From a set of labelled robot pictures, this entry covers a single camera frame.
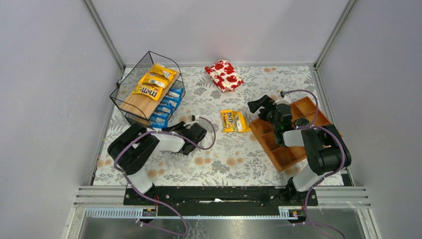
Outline black wire wooden shelf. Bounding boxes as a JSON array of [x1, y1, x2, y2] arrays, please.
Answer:
[[109, 51, 186, 128]]

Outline yellow m&m bag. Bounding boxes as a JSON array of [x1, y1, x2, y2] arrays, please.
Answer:
[[220, 110, 236, 132], [139, 73, 170, 88], [150, 63, 177, 81], [131, 83, 163, 101], [233, 112, 251, 133]]

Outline floral table mat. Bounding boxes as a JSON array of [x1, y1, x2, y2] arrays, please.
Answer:
[[144, 66, 317, 186]]

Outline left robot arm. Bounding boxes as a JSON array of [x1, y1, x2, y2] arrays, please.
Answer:
[[107, 121, 207, 194]]

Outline orange compartment tray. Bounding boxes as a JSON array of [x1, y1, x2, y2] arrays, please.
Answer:
[[249, 96, 343, 172]]

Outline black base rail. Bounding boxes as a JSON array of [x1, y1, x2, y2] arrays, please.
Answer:
[[123, 186, 318, 217]]

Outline red white floral pouch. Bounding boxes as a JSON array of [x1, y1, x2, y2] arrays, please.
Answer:
[[205, 59, 244, 93]]

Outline green black coiled roll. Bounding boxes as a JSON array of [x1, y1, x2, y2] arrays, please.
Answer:
[[295, 118, 310, 127]]

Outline blue m&m bag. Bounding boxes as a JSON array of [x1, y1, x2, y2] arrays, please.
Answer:
[[161, 96, 182, 108], [150, 111, 171, 121], [156, 104, 175, 114], [149, 117, 168, 128], [168, 88, 184, 98]]

